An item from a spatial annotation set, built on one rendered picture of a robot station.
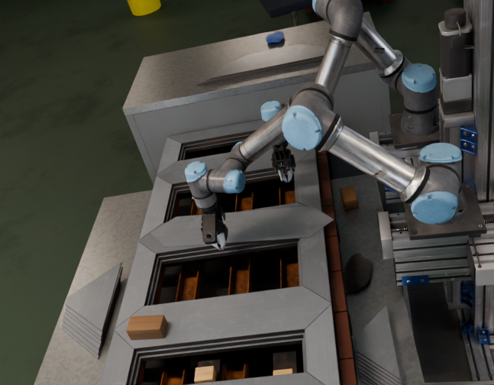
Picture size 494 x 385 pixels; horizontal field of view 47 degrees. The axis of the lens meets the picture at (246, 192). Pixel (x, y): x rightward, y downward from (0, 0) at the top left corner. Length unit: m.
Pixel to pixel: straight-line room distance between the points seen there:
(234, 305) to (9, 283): 2.29
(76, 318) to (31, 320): 1.37
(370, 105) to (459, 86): 1.04
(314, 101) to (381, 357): 0.84
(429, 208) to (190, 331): 0.85
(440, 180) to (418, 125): 0.60
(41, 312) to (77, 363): 1.50
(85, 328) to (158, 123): 1.17
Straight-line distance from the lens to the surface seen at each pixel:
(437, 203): 1.63
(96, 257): 2.57
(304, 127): 1.55
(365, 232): 2.37
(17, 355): 3.52
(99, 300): 2.30
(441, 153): 1.74
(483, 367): 2.51
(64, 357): 2.24
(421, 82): 2.15
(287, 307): 1.90
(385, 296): 2.13
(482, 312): 2.49
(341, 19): 1.94
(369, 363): 1.92
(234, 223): 2.26
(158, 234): 2.34
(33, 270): 4.00
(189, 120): 2.93
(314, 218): 2.18
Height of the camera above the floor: 2.28
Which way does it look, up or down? 36 degrees down
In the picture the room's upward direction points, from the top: 16 degrees counter-clockwise
